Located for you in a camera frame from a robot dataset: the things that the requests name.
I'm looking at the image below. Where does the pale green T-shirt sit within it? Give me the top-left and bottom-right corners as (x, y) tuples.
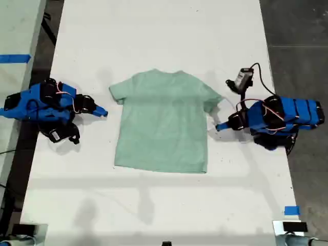
(109, 68), (223, 174)

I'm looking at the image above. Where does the long blue tape strip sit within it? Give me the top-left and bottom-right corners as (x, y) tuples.
(0, 53), (32, 64)

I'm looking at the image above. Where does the pale side table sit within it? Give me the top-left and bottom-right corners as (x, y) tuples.
(0, 0), (47, 185)

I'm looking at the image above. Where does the silver metal plate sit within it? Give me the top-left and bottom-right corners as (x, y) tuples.
(272, 219), (310, 246)
(19, 223), (49, 246)

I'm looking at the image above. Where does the small black box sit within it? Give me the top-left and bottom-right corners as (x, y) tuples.
(12, 223), (36, 235)
(282, 221), (308, 233)

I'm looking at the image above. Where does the black camera stalk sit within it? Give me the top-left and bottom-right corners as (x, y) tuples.
(239, 87), (251, 110)
(67, 122), (80, 145)

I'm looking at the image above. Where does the black camera cable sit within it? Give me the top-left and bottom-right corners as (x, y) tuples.
(250, 63), (277, 97)

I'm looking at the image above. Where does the rectangular black camera box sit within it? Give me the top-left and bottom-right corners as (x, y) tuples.
(225, 67), (254, 93)

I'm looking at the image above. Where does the round black camera box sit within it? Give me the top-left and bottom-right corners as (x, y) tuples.
(47, 128), (68, 144)

